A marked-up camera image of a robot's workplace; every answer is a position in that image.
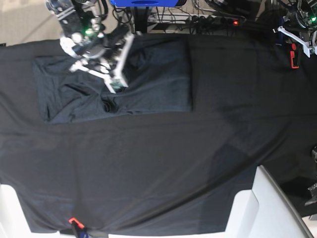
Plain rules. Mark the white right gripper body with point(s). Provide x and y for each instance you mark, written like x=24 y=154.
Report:
x=109 y=69

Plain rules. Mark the black table stand column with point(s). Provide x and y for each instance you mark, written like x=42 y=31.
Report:
x=141 y=15

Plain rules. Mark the black table cloth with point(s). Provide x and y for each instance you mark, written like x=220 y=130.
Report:
x=163 y=174

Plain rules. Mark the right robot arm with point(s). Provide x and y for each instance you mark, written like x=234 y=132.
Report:
x=83 y=37

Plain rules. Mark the white foam block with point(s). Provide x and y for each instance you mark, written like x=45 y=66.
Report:
x=264 y=211
x=13 y=223

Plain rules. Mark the white power strip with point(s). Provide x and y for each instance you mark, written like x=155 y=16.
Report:
x=179 y=18

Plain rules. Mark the white foam block left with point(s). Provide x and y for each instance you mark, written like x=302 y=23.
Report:
x=13 y=223

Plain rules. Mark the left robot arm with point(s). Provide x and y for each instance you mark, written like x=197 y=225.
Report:
x=300 y=24

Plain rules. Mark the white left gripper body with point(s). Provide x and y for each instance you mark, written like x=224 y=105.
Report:
x=309 y=47

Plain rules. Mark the white foam block right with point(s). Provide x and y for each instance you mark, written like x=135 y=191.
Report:
x=264 y=211

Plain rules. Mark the dark blue-grey T-shirt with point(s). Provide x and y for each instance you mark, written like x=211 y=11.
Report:
x=158 y=71

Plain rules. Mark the blue clamp at front edge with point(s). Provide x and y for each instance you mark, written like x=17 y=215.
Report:
x=79 y=230

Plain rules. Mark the black metal bracket right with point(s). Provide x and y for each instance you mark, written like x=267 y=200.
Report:
x=313 y=192

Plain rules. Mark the red and black clamp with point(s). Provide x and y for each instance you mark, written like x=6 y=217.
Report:
x=295 y=55

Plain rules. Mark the blue box on stand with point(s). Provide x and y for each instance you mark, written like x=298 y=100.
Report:
x=148 y=3

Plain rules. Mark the blue clamp with black handle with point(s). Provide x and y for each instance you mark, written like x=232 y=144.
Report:
x=279 y=39

